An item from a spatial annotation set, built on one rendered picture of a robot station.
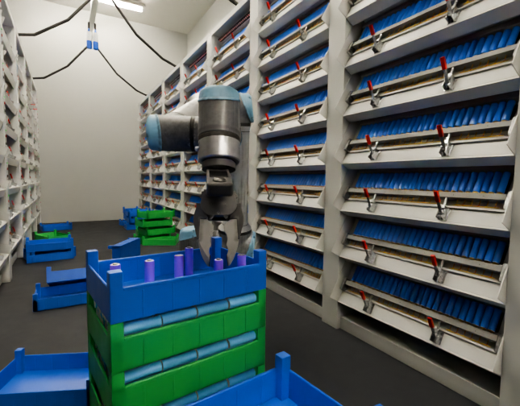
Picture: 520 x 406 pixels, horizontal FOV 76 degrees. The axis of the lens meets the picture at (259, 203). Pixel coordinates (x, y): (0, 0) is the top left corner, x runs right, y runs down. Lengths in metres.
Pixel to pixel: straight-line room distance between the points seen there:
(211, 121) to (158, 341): 0.42
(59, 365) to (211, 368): 0.75
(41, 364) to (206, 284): 0.85
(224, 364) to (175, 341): 0.12
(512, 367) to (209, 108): 0.98
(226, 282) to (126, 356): 0.20
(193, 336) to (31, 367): 0.83
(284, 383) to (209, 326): 0.16
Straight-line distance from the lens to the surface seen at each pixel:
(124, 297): 0.58
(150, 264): 0.67
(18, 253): 3.18
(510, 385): 1.16
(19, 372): 1.40
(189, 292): 0.62
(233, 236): 0.66
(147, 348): 0.62
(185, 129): 0.84
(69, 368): 1.36
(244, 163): 1.40
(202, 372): 0.69
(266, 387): 0.65
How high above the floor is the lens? 0.62
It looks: 4 degrees down
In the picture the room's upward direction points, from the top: 1 degrees clockwise
